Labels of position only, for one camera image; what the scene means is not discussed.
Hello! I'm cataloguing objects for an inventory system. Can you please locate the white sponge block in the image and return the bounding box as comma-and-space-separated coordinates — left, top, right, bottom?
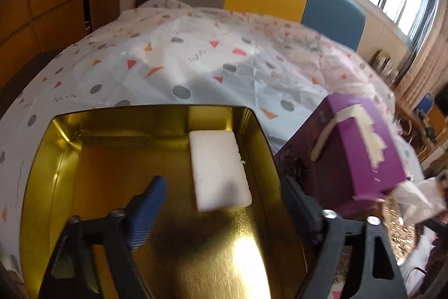
189, 130, 252, 212

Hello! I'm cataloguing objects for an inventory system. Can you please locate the glittery gold tin lid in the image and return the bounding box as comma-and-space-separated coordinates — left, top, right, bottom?
332, 196, 421, 286

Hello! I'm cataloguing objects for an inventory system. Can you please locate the gold metal tin box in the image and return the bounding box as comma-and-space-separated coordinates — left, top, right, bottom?
19, 105, 308, 298

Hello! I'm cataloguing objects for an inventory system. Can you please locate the purple tissue box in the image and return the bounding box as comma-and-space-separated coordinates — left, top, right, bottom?
274, 93, 406, 217

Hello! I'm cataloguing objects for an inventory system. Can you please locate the patterned white tablecloth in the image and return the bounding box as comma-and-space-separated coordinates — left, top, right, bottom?
0, 0, 426, 299

